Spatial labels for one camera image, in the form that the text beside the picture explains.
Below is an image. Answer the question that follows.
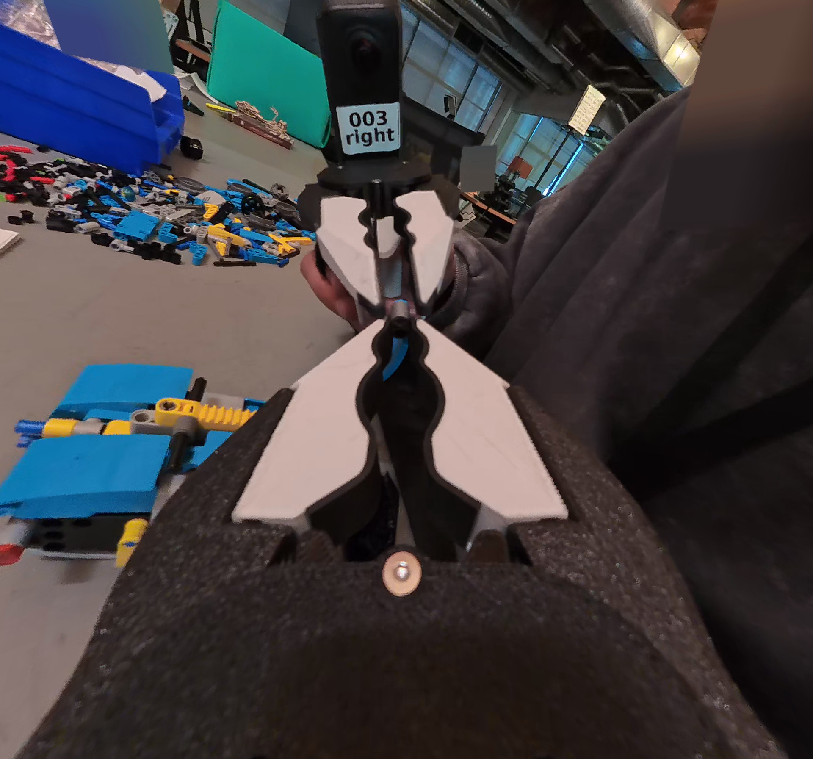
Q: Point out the person's right hand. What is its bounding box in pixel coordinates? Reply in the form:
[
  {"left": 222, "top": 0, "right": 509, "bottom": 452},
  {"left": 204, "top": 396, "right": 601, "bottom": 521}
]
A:
[{"left": 300, "top": 249, "right": 364, "bottom": 332}]

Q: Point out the silver air duct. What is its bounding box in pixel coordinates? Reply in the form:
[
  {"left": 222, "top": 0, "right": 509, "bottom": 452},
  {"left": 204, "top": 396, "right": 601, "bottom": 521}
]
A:
[{"left": 572, "top": 0, "right": 704, "bottom": 94}]

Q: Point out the blue plastic bin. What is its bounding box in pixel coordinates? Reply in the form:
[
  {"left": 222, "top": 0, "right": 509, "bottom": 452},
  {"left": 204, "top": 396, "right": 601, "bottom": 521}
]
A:
[{"left": 0, "top": 22, "right": 186, "bottom": 177}]

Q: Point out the brown box with rope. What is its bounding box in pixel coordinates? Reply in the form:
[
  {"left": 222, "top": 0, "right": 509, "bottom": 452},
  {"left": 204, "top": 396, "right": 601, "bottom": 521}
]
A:
[{"left": 222, "top": 101, "right": 295, "bottom": 151}]

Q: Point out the grey desk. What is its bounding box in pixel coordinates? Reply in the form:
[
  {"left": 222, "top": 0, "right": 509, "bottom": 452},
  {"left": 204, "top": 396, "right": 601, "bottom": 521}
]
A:
[{"left": 0, "top": 89, "right": 382, "bottom": 759}]

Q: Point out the narrow blue curved arc piece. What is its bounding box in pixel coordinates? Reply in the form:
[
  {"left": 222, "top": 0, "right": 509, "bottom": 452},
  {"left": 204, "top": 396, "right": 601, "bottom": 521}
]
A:
[{"left": 382, "top": 336, "right": 411, "bottom": 383}]

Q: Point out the teal plastic bin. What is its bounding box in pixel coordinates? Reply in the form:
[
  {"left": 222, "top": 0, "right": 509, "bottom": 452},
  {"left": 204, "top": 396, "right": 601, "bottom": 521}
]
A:
[{"left": 206, "top": 0, "right": 332, "bottom": 151}]

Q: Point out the person's right forearm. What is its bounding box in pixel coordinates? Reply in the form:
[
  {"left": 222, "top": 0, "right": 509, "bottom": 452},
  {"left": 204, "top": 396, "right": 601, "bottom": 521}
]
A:
[{"left": 432, "top": 228, "right": 531, "bottom": 363}]

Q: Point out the blue yellow toy brick model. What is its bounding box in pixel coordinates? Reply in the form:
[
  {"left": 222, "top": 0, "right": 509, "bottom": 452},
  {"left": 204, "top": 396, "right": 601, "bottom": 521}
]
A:
[{"left": 0, "top": 363, "right": 265, "bottom": 571}]

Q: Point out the crumpled clear bag with pieces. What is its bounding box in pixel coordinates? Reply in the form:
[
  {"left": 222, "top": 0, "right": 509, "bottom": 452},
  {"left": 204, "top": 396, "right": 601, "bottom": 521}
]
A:
[{"left": 0, "top": 0, "right": 62, "bottom": 53}]

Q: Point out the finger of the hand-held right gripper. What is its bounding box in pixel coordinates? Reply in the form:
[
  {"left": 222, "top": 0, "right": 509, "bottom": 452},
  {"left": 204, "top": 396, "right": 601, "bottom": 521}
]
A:
[
  {"left": 395, "top": 191, "right": 456, "bottom": 315},
  {"left": 315, "top": 195, "right": 382, "bottom": 316}
]

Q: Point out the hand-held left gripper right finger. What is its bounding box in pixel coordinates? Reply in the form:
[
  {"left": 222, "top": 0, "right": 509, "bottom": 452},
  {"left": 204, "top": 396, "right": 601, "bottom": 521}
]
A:
[{"left": 409, "top": 321, "right": 569, "bottom": 544}]

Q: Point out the pile of loose brick pieces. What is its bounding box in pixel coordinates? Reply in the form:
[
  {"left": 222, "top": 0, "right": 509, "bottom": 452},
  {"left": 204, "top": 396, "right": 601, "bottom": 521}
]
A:
[{"left": 0, "top": 144, "right": 316, "bottom": 269}]

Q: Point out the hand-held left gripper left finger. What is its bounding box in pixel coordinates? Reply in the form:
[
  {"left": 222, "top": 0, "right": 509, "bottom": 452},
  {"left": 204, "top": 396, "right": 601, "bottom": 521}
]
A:
[{"left": 232, "top": 319, "right": 395, "bottom": 544}]

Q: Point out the white hanging panel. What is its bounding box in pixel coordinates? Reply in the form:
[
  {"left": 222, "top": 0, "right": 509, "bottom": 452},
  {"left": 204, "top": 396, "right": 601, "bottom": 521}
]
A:
[{"left": 568, "top": 83, "right": 606, "bottom": 136}]

